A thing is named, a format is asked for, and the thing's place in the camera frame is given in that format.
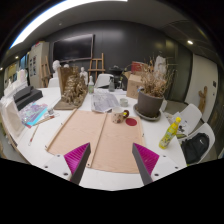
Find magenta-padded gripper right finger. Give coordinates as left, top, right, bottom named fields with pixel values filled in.
left=131, top=142, right=183, bottom=187

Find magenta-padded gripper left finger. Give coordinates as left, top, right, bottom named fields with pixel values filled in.
left=42, top=142, right=92, bottom=186

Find yellow drink bottle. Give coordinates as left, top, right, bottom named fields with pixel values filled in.
left=158, top=116, right=182, bottom=150

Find light wooden drawing board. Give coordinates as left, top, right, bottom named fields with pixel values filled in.
left=44, top=108, right=146, bottom=174

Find flat round red coaster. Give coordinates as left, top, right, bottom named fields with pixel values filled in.
left=125, top=117, right=138, bottom=127

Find grey plant pot saucer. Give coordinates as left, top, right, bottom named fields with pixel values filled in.
left=132, top=103, right=163, bottom=122

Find loose papers stack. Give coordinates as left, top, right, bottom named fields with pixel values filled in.
left=165, top=111, right=189, bottom=138

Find black backpack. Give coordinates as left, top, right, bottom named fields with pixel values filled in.
left=180, top=132, right=210, bottom=165

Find dried plant in grey pot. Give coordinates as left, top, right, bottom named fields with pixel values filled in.
left=135, top=56, right=176, bottom=118

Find colourful painted sheet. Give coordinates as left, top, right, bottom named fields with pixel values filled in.
left=19, top=102, right=49, bottom=128

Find white plastic chair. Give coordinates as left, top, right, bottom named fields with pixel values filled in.
left=94, top=73, right=115, bottom=89
left=179, top=122, right=217, bottom=166
left=176, top=103, right=203, bottom=134

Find open printed newspaper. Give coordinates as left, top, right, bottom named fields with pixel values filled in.
left=90, top=90, right=121, bottom=114

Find brown relief sculpture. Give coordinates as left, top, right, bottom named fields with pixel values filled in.
left=53, top=66, right=89, bottom=111

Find white spray bottle green label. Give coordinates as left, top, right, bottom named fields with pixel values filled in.
left=87, top=75, right=95, bottom=95

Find black flat boxes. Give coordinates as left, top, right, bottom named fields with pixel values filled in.
left=13, top=85, right=44, bottom=112

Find wooden figure sculpture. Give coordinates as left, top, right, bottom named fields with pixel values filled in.
left=197, top=85, right=209, bottom=115

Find dark grey spray bottle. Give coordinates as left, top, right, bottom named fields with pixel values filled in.
left=108, top=77, right=116, bottom=93

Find small white plaster figurine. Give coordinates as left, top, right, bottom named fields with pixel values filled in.
left=79, top=66, right=89, bottom=86

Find red box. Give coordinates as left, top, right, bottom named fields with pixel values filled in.
left=131, top=61, right=148, bottom=75

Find white plaster bust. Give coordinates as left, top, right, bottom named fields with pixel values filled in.
left=48, top=59, right=63, bottom=88

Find tall white plaster statue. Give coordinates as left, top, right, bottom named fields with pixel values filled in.
left=153, top=54, right=168, bottom=79

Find wooden easel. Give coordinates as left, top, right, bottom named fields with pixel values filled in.
left=87, top=52, right=106, bottom=83

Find spotted cream mug brown handle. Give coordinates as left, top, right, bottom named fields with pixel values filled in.
left=111, top=106, right=130, bottom=125

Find black wall screen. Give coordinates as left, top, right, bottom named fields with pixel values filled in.
left=52, top=33, right=95, bottom=64

